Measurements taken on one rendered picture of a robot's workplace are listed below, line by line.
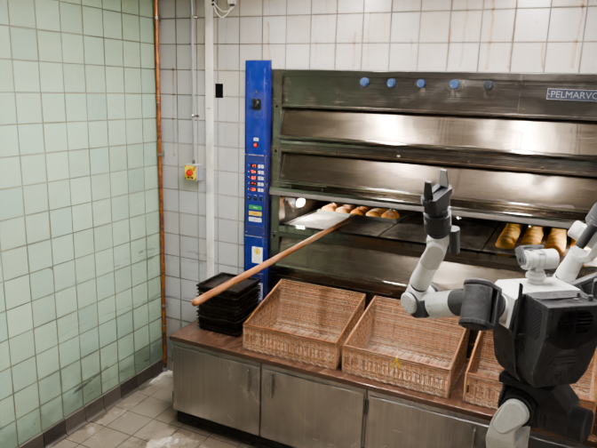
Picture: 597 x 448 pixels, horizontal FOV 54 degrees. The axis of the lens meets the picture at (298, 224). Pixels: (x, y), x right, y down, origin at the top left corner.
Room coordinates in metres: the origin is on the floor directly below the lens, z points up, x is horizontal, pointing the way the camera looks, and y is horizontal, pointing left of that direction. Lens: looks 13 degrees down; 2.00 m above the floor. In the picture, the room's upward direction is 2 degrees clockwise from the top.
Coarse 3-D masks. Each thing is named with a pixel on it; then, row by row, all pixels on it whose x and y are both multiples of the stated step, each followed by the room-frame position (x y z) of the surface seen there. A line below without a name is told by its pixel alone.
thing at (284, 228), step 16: (288, 224) 3.51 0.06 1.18; (352, 240) 3.27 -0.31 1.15; (368, 240) 3.23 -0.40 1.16; (384, 240) 3.19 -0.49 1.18; (400, 240) 3.19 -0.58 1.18; (464, 256) 3.00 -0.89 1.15; (480, 256) 2.97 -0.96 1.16; (496, 256) 2.93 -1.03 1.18; (512, 256) 2.93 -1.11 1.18; (592, 272) 2.74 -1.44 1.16
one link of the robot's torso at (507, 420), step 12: (504, 408) 1.78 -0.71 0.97; (516, 408) 1.75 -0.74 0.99; (492, 420) 1.81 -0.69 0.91; (504, 420) 1.77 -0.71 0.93; (516, 420) 1.75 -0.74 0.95; (492, 432) 1.80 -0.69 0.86; (504, 432) 1.77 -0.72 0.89; (516, 432) 1.82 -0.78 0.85; (528, 432) 1.85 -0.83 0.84; (492, 444) 1.82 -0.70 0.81; (504, 444) 1.79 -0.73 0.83; (516, 444) 1.78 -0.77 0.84
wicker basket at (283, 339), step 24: (288, 288) 3.39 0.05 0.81; (312, 288) 3.33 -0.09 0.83; (264, 312) 3.22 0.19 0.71; (288, 312) 3.35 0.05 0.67; (312, 312) 3.29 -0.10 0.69; (336, 312) 3.24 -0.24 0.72; (360, 312) 3.14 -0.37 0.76; (264, 336) 2.95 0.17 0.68; (288, 336) 2.89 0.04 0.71; (312, 336) 3.18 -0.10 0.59; (336, 336) 3.19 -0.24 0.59; (312, 360) 2.84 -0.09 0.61; (336, 360) 2.79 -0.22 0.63
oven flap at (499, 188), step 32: (288, 160) 3.47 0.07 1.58; (320, 160) 3.39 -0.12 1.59; (352, 160) 3.31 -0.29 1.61; (384, 160) 3.24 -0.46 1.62; (384, 192) 3.15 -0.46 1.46; (416, 192) 3.10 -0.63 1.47; (480, 192) 2.97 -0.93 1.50; (512, 192) 2.91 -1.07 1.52; (544, 192) 2.85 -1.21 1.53; (576, 192) 2.80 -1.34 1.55
